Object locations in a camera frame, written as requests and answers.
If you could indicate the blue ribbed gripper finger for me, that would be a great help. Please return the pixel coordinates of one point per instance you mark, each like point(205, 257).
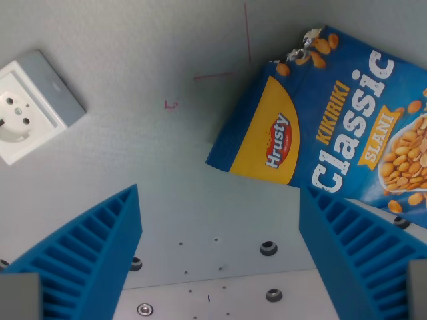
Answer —
point(360, 253)
point(83, 253)

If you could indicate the blue Hrusty peanut bag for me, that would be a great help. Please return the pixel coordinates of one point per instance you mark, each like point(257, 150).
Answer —
point(333, 110)

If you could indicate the shiny silver screw head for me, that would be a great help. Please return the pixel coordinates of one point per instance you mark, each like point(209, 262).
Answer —
point(145, 309)

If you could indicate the white grey wall socket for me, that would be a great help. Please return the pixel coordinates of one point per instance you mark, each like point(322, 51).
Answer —
point(23, 116)

